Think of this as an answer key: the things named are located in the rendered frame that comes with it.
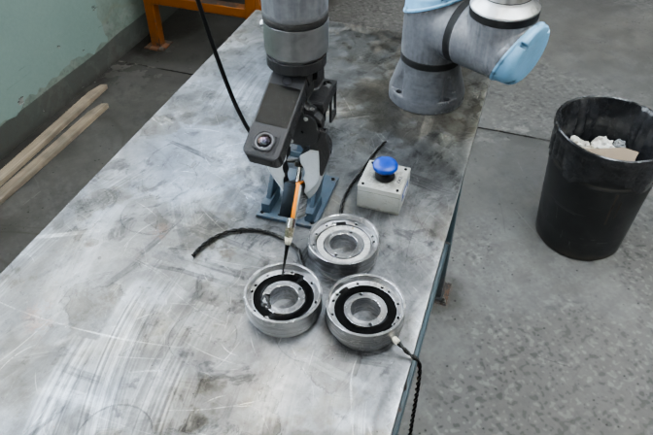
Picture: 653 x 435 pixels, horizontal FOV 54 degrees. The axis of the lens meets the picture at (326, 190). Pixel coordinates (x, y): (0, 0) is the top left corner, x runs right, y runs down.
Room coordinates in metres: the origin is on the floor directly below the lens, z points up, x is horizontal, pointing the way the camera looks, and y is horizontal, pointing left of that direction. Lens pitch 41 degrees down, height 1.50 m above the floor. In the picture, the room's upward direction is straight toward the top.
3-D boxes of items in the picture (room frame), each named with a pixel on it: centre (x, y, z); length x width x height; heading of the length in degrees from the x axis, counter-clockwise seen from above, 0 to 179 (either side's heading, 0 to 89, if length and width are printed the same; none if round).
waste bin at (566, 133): (1.53, -0.84, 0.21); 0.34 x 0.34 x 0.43
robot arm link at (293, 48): (0.68, 0.04, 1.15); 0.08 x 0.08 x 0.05
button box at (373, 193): (0.80, -0.10, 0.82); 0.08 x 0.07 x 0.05; 161
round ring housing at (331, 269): (0.66, -0.02, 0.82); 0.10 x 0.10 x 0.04
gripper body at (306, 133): (0.68, 0.03, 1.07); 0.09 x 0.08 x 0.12; 163
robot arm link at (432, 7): (1.11, -0.21, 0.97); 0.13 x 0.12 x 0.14; 46
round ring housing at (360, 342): (0.54, -0.05, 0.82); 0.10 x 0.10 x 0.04
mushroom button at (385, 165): (0.79, -0.09, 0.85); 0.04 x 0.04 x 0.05
